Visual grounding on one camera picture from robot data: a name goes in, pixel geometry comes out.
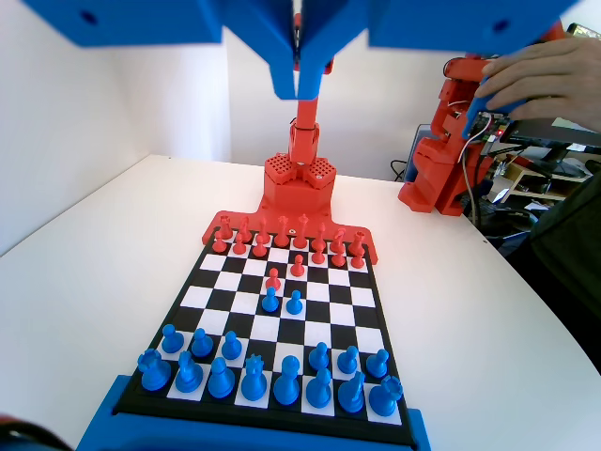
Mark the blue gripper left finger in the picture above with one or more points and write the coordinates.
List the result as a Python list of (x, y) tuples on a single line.
[(263, 37)]

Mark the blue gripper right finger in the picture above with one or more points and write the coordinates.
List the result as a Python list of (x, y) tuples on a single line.
[(328, 33)]

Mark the red robot arm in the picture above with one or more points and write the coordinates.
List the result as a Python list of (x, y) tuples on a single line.
[(307, 122)]

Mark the red chess knight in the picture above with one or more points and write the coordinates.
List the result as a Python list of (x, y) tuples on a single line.
[(244, 227), (339, 237)]

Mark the red chess bishop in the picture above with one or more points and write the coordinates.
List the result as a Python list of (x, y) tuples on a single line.
[(264, 229), (321, 235)]

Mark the red chess rook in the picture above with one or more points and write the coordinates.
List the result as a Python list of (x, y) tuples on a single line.
[(358, 243), (226, 227)]

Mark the red chess queen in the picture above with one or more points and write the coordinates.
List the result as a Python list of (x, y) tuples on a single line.
[(282, 232)]

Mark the red chess pawn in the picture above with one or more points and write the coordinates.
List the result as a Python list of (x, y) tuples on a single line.
[(258, 250), (239, 247), (273, 280), (318, 257), (297, 268), (219, 246)]

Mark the blue chess pawn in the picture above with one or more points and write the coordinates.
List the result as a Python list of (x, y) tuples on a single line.
[(231, 347), (378, 364), (202, 345), (319, 356), (349, 361), (270, 301), (294, 304), (171, 342)]

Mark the black and white chessboard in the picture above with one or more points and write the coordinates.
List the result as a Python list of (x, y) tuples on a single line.
[(328, 305)]

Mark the blue chess bishop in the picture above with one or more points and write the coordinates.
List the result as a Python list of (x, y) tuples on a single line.
[(319, 392), (220, 380)]

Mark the blue chess queen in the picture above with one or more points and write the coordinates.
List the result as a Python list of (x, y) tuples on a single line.
[(254, 385)]

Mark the blue chess king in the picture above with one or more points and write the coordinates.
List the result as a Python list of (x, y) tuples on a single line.
[(286, 385)]

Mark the blue chess rook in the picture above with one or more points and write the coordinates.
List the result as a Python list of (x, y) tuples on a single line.
[(153, 373), (387, 399)]

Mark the person's bare hand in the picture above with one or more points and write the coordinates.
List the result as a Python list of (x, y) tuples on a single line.
[(549, 80)]

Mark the green controller circuit board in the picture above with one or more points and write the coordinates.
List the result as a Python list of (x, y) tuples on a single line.
[(488, 126)]

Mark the dark computer monitor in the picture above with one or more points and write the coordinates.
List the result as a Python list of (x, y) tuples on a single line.
[(554, 131)]

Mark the light wooden desk shelf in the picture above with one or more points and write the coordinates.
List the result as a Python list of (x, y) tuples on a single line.
[(530, 176)]

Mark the dark monitor stand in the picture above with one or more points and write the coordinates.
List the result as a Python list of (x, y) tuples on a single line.
[(561, 157)]

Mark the blue arm base plate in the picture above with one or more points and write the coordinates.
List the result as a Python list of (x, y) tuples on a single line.
[(188, 439)]

